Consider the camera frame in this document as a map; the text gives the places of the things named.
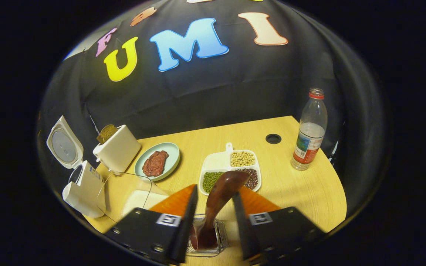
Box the brown wooden spoon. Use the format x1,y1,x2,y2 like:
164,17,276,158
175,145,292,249
190,170,251,250

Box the clear plastic water bottle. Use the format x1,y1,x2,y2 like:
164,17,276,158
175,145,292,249
291,88,328,171

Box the clear plastic container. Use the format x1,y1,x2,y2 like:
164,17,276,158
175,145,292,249
96,171,170,223

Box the wire chopstick holder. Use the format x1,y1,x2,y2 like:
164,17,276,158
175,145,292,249
185,214,230,258

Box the light green plate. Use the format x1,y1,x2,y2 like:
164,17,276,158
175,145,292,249
134,142,181,183

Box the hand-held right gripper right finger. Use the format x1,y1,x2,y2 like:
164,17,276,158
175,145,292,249
231,185,327,263

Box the white rice cooker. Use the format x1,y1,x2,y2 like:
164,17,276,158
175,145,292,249
46,115,107,219

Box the black backdrop cloth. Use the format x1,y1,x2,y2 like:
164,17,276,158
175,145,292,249
37,0,387,218

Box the brown bread slice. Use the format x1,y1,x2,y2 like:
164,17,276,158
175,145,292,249
96,124,119,144

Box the white divided dish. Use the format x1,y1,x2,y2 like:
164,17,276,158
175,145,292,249
199,142,262,196

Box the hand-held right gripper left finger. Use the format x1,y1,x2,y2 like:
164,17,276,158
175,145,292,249
103,184,199,266

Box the white power cable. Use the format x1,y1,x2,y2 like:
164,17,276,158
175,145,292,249
88,113,101,136

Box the yellow soybeans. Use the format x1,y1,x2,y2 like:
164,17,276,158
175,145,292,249
230,150,256,168

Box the dark red beans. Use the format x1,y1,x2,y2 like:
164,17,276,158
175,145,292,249
240,168,259,191

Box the green mung beans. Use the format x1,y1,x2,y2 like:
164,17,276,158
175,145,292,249
202,171,225,194

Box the red meat piece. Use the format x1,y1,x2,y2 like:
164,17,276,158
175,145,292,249
149,150,170,167
142,154,164,177

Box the white toaster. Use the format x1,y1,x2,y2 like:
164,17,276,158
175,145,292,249
92,125,142,174

